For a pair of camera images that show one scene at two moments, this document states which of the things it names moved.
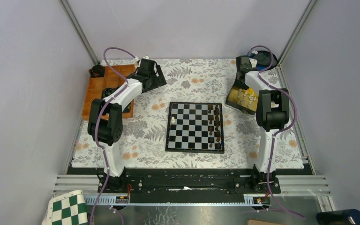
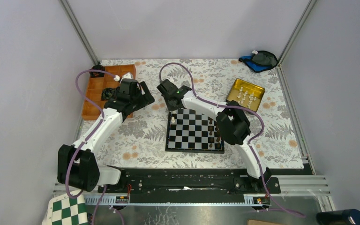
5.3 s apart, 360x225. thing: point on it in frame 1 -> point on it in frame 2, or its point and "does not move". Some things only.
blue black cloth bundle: (264, 58) does not move
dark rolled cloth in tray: (108, 91) does not move
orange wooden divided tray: (112, 78) does not move
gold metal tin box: (245, 100) does not move
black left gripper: (158, 81) -> (146, 99)
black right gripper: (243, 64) -> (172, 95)
